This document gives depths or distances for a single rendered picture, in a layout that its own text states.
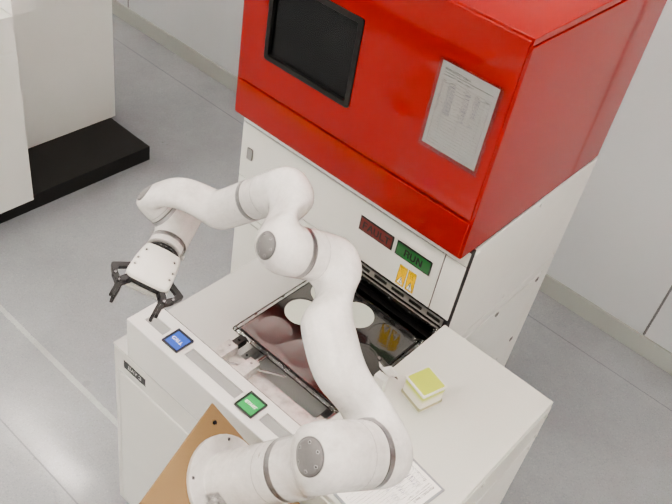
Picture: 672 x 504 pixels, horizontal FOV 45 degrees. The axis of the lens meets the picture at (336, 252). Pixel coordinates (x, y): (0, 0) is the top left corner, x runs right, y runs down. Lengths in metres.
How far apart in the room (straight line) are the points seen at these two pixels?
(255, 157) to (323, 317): 1.08
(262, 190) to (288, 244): 0.20
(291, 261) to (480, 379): 0.80
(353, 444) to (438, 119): 0.83
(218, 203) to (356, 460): 0.66
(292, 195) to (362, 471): 0.54
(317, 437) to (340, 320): 0.23
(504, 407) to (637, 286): 1.74
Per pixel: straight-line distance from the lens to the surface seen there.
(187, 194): 1.78
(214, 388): 1.95
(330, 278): 1.53
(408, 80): 1.89
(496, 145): 1.81
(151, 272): 1.79
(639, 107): 3.39
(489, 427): 2.02
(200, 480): 1.65
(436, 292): 2.17
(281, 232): 1.47
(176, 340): 2.04
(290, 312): 2.22
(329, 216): 2.31
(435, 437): 1.96
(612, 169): 3.52
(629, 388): 3.70
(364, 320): 2.24
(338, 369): 1.43
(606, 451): 3.43
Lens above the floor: 2.49
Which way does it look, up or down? 41 degrees down
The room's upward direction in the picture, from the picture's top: 12 degrees clockwise
